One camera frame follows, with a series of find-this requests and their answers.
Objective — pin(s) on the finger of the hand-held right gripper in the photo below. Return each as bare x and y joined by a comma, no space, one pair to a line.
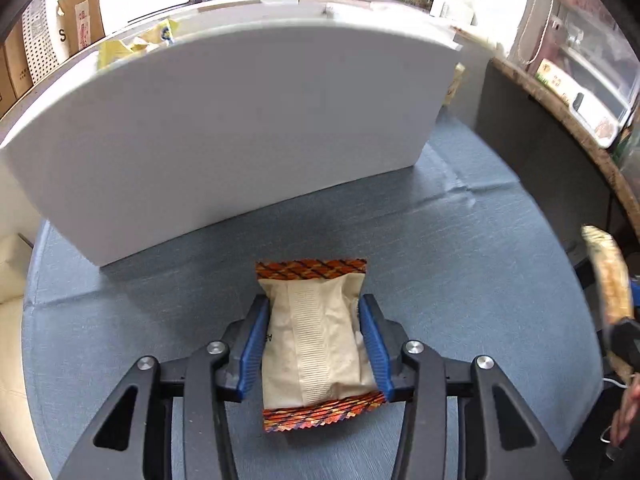
625,340

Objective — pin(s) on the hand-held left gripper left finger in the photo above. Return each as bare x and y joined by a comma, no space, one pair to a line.
252,347

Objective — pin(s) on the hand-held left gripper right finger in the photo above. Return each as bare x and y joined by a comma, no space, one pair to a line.
377,350

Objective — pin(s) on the beige packet orange patterned ends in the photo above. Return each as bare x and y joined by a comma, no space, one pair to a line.
312,340

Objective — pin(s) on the beige snack bar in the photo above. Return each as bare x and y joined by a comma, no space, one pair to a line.
607,270

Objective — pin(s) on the white storage box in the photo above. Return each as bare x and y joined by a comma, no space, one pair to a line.
225,135

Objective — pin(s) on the yellow potato stick packet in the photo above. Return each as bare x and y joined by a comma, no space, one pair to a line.
157,35

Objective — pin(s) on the person's right hand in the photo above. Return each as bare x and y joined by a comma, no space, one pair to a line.
629,410

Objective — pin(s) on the wooden round counter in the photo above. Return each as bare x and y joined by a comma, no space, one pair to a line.
570,125

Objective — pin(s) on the clear plastic drawer unit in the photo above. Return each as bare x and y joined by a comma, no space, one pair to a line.
590,45

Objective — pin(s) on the large brown cardboard box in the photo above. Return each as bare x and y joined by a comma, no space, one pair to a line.
7,85

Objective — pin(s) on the narrow brown cardboard box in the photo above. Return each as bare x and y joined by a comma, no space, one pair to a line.
20,60

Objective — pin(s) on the brown cardboard envelope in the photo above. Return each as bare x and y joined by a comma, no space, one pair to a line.
82,15

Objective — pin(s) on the white perforated board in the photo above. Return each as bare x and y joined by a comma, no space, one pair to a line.
42,35

